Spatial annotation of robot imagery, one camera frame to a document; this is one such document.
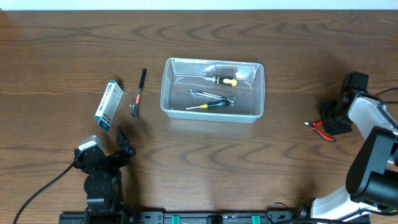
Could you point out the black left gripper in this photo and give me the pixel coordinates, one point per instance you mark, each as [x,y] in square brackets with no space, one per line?
[126,148]

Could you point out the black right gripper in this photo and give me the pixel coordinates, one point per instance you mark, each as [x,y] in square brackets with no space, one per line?
[329,129]

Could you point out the red handled pliers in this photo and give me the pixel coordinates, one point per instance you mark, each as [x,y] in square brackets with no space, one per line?
[314,127]

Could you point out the small black orange hammer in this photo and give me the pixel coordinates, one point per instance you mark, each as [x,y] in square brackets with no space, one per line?
[134,107]

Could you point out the white and blue box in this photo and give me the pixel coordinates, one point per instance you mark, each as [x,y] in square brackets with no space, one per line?
[108,105]

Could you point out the silver wrench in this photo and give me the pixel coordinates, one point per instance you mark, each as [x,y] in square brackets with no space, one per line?
[231,99]

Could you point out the stubby yellow black screwdriver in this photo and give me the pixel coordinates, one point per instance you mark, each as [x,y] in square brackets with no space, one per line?
[222,80]

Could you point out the slim black yellow screwdriver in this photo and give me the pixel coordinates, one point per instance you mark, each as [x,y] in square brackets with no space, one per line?
[215,104]

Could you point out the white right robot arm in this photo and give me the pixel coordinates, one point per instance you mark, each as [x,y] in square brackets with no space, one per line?
[370,187]

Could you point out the clear plastic container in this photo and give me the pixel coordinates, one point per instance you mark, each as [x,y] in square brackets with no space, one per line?
[182,74]

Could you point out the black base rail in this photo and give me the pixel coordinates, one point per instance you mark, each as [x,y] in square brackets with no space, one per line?
[180,218]

